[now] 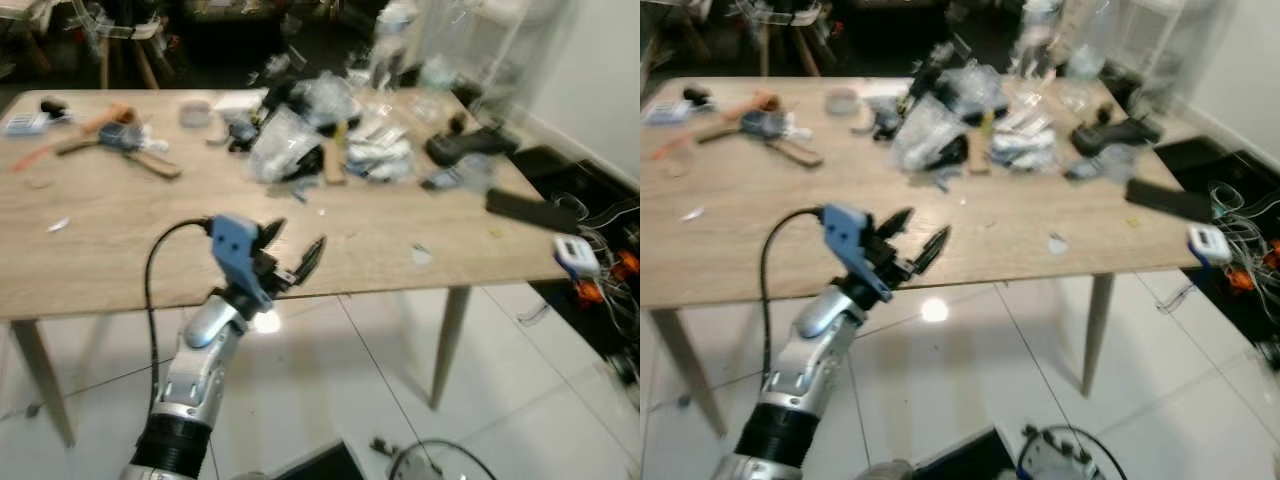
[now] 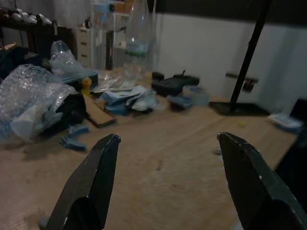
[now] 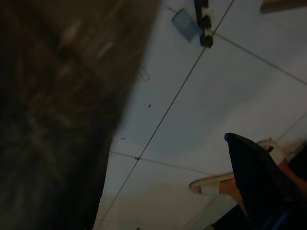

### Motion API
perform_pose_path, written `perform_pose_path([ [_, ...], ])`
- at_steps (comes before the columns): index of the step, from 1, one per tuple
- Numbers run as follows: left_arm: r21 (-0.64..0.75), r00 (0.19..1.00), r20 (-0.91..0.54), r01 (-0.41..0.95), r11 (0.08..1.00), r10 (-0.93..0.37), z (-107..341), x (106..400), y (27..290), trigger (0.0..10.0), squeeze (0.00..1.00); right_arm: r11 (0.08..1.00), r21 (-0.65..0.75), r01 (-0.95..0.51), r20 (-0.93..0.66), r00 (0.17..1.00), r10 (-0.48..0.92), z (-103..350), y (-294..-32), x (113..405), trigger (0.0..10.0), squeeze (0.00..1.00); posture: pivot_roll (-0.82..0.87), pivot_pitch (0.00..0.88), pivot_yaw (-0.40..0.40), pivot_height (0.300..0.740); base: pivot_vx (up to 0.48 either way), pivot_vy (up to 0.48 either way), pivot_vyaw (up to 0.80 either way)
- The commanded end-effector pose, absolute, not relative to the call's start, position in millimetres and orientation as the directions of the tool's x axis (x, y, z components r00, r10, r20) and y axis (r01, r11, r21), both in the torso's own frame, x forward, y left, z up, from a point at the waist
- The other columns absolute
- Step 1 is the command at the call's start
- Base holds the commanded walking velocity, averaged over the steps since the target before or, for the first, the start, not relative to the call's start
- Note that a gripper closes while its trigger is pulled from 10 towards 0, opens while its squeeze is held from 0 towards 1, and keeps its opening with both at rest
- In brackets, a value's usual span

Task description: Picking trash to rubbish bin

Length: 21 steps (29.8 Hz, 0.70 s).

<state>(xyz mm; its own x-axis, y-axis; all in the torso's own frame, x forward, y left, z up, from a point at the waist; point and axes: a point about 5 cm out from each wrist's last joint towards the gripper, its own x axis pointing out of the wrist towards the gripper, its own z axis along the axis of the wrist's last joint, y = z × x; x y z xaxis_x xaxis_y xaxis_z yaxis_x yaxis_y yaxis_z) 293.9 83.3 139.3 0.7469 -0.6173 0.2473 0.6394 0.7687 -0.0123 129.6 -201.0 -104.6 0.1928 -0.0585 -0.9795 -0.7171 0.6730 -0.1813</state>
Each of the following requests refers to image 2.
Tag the black handheld controller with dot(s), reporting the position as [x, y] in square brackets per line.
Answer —
[172, 85]

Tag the blue plastic clip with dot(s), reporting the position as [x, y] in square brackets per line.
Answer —
[79, 130]
[73, 145]

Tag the blue lidded flat box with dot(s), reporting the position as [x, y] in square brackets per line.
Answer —
[79, 75]

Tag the clear bubble wrap sheet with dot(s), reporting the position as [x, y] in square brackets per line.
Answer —
[24, 91]

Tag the brown cardboard piece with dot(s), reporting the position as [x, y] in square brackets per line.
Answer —
[98, 112]

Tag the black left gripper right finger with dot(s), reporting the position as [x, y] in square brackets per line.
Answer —
[254, 189]

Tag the white drawer cabinet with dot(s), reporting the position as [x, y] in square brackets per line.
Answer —
[84, 45]

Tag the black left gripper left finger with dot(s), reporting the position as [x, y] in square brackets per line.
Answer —
[88, 179]

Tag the clear plastic bottle green label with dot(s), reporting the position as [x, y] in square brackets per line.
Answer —
[137, 31]

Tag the silver foil pouch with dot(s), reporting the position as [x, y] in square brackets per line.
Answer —
[115, 84]

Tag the white and blue flat box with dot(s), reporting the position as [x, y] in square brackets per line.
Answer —
[285, 121]

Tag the crumpled blue cloth pile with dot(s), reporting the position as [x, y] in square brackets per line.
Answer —
[120, 100]

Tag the dark shelf with white cups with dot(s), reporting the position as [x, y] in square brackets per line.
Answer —
[36, 31]

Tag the black fabric bag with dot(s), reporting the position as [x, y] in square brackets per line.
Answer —
[72, 107]

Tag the small yellow figure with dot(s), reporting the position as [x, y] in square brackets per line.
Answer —
[86, 83]

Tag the wall socket plate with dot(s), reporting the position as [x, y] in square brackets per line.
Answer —
[250, 84]

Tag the white open shelf unit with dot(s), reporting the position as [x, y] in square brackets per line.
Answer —
[120, 36]

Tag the crumpled clear plastic bag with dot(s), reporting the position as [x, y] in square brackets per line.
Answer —
[61, 57]

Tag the black stand with flat base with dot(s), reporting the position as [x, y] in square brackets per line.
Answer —
[249, 48]

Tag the small blue ribbed block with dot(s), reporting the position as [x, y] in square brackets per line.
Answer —
[181, 101]

